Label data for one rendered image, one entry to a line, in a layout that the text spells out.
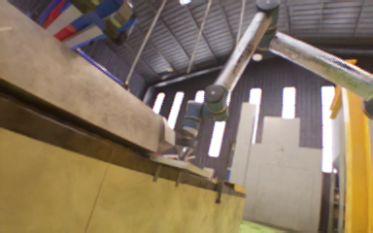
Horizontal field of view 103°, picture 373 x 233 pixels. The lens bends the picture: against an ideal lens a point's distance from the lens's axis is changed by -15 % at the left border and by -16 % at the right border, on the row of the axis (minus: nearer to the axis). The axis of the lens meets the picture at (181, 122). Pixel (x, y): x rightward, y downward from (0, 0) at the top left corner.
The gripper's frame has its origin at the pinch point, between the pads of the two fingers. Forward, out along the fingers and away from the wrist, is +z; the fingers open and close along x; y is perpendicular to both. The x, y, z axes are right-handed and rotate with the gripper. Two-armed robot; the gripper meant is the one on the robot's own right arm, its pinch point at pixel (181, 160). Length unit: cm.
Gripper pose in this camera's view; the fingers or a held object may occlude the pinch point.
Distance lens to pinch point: 104.6
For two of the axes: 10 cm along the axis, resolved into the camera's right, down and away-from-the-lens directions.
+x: -8.3, -0.5, 5.6
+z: -2.6, 9.1, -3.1
